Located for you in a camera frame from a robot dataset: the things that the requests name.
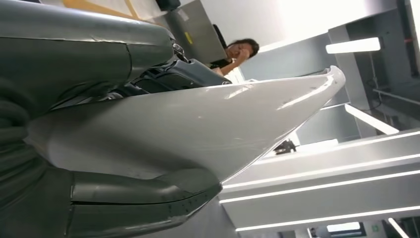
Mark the person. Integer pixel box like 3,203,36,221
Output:
210,38,261,77

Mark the white bar light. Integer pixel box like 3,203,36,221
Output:
344,104,400,135
325,37,381,54

